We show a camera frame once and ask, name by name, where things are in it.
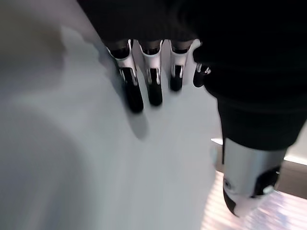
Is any white bed sheet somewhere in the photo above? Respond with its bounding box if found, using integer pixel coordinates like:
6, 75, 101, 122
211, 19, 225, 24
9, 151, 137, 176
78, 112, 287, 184
0, 0, 225, 230

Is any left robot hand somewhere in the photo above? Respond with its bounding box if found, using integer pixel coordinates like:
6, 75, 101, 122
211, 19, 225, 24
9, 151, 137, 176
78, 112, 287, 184
76, 0, 307, 211

